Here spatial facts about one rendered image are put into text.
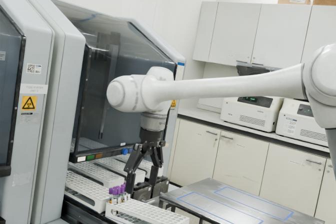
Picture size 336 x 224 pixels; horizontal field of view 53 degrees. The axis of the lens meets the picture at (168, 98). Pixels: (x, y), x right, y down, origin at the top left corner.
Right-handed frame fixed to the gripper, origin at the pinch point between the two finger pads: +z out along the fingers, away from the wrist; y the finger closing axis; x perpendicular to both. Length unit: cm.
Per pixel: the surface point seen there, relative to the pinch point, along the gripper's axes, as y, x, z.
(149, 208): 3.1, -3.1, 8.2
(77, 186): -2.4, 28.4, 10.0
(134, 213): -4.4, -2.4, 8.2
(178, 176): 230, 114, 77
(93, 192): -2.0, 19.8, 9.7
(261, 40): 258, 60, -87
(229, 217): 35.3, -20.9, 13.5
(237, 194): 63, -13, 13
